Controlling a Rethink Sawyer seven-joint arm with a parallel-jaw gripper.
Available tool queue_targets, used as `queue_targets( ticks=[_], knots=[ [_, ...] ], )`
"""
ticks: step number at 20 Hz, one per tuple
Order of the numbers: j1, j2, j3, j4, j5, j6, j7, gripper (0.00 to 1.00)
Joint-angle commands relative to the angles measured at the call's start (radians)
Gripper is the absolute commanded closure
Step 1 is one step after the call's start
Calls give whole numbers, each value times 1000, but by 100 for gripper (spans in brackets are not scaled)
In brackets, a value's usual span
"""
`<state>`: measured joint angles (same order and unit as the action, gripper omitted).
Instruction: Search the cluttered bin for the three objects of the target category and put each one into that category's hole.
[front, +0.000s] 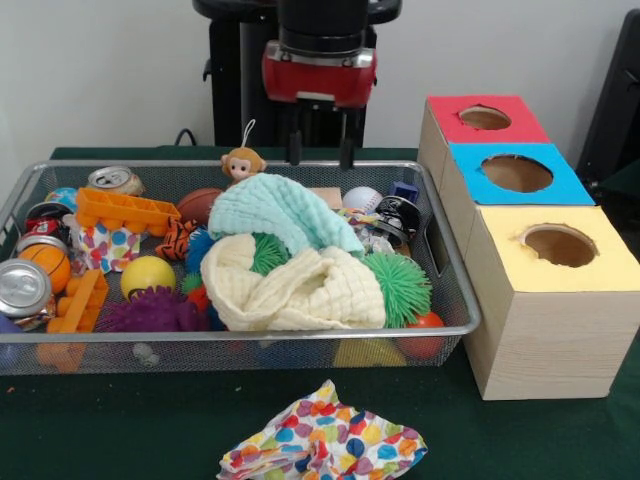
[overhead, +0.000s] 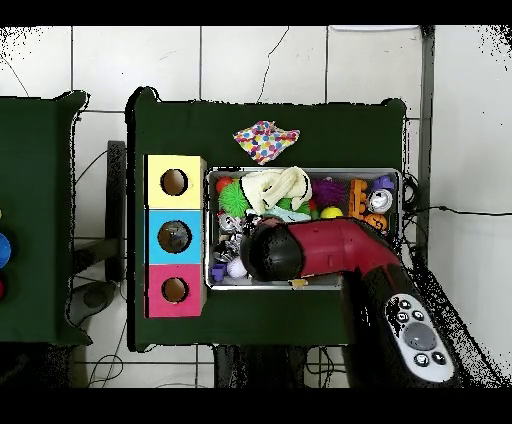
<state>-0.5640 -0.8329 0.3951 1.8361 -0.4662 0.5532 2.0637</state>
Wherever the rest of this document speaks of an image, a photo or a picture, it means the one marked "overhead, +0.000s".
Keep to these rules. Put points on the side table with green cloth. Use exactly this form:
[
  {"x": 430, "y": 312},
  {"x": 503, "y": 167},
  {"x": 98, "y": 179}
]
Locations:
[{"x": 40, "y": 200}]

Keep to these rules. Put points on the polka dot cloth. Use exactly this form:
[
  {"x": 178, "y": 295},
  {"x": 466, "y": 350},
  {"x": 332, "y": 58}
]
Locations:
[{"x": 266, "y": 140}]

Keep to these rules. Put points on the brown monkey plush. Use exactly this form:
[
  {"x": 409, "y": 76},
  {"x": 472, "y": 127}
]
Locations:
[{"x": 298, "y": 282}]

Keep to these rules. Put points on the dark green tablecloth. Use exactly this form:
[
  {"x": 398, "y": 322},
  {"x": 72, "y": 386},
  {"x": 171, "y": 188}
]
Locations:
[{"x": 184, "y": 128}]

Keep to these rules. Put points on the small orange basketball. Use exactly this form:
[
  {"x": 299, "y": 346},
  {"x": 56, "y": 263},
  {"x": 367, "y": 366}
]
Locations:
[{"x": 377, "y": 221}]

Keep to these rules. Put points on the black upright panel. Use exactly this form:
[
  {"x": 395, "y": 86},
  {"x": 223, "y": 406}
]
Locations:
[{"x": 117, "y": 208}]

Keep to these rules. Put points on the blue round object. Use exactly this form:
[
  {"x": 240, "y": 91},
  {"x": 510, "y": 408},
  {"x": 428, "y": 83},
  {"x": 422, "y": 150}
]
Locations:
[{"x": 4, "y": 250}]

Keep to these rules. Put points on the cream cloth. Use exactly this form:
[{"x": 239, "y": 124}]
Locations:
[{"x": 272, "y": 188}]

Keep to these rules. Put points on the green spiky ball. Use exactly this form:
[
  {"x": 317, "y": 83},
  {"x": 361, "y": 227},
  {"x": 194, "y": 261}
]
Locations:
[{"x": 232, "y": 197}]

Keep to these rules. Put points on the silver soda can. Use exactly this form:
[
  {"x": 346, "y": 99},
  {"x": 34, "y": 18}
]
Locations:
[{"x": 380, "y": 201}]

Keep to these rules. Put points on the white baseball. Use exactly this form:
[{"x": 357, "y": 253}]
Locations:
[{"x": 237, "y": 268}]

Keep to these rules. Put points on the orange long plastic block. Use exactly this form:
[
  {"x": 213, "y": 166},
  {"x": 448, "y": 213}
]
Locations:
[{"x": 358, "y": 196}]

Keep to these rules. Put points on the purple spiky ball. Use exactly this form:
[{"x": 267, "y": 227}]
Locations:
[{"x": 328, "y": 192}]

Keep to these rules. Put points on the wooden box with three holes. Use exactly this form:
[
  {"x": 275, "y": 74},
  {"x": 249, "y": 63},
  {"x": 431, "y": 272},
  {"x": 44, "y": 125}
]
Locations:
[{"x": 154, "y": 220}]

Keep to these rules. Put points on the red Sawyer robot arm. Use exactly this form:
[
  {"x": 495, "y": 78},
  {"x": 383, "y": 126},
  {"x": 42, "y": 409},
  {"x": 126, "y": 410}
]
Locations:
[{"x": 336, "y": 248}]

